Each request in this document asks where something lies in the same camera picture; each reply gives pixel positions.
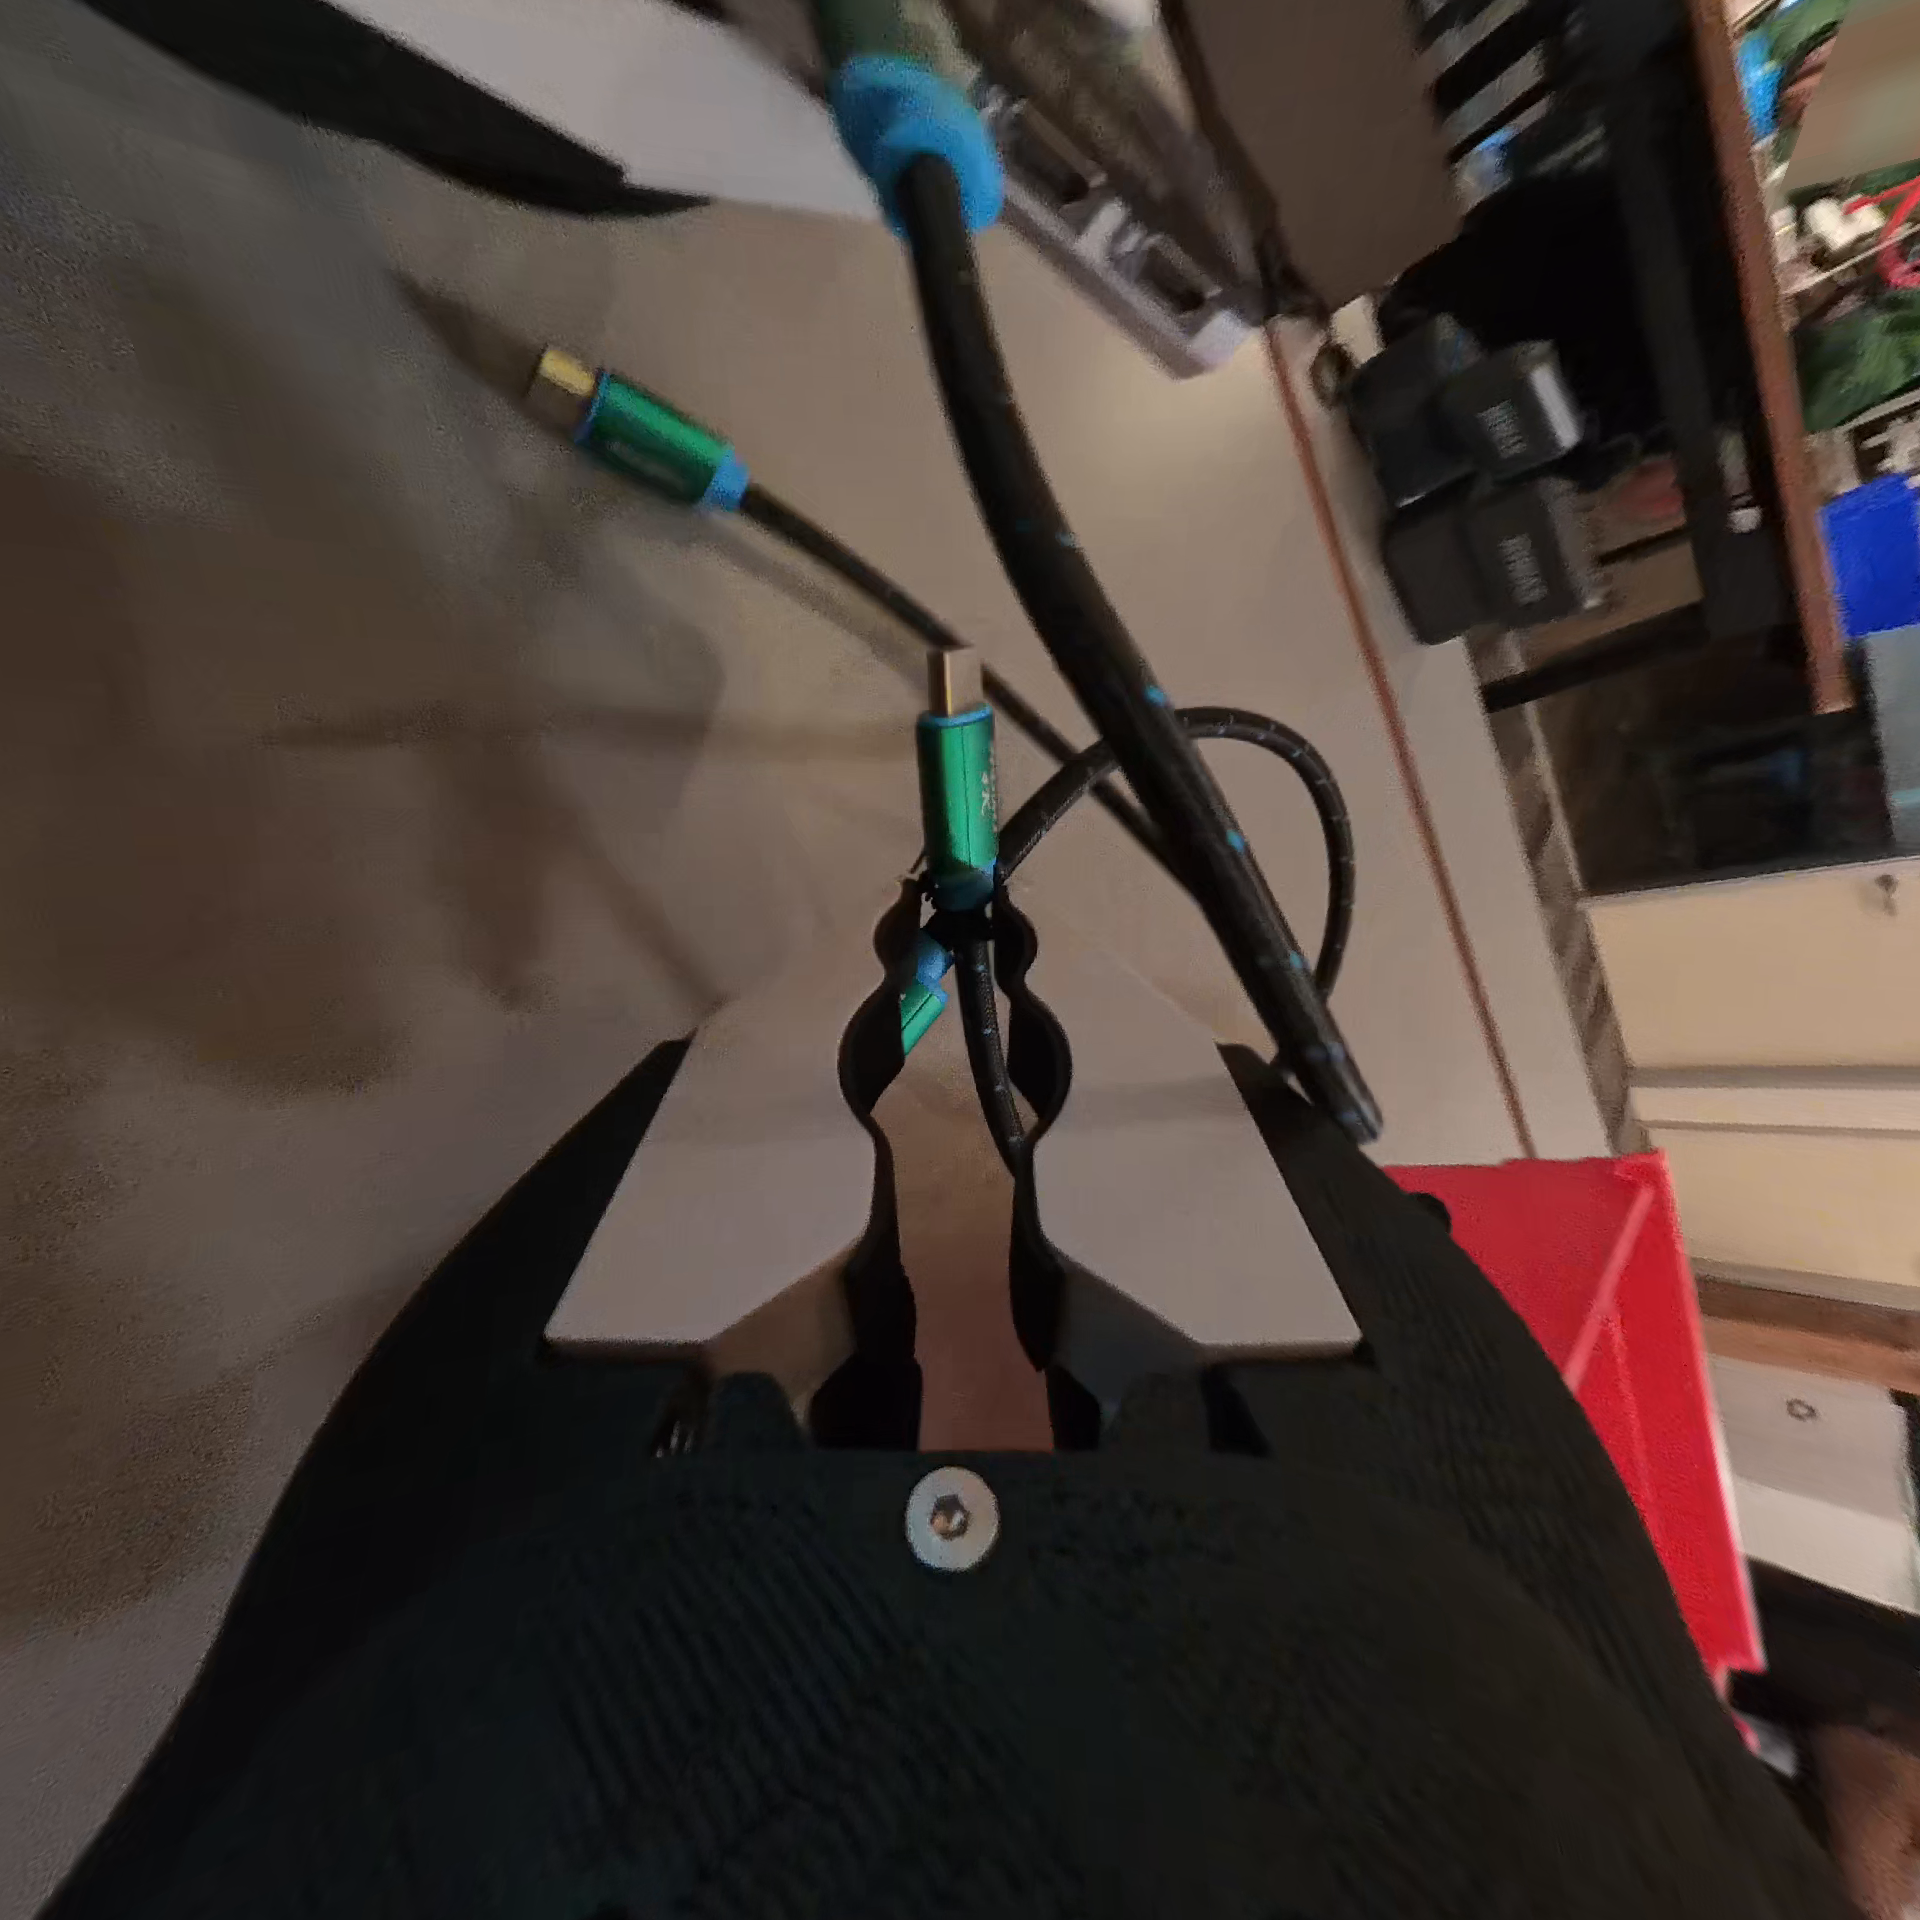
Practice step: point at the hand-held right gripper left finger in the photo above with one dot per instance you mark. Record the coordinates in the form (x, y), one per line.
(721, 1203)

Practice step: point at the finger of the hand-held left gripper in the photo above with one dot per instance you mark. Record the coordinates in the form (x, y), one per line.
(1336, 136)
(673, 90)

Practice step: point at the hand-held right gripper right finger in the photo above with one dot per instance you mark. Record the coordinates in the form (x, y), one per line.
(1185, 1213)

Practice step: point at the black grey hdmi switch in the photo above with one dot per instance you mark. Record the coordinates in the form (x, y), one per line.
(1126, 239)

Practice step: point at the red plastic bin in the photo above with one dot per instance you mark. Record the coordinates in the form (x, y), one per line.
(1573, 1274)

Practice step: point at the wood edged desk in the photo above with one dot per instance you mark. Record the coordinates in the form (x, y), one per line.
(1762, 303)

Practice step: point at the white low cabinet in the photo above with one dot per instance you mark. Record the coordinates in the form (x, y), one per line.
(1770, 975)

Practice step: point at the wooden beam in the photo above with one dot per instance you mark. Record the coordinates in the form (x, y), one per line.
(1830, 1329)

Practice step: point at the blue plastic bin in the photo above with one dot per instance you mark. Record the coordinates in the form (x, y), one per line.
(1876, 555)

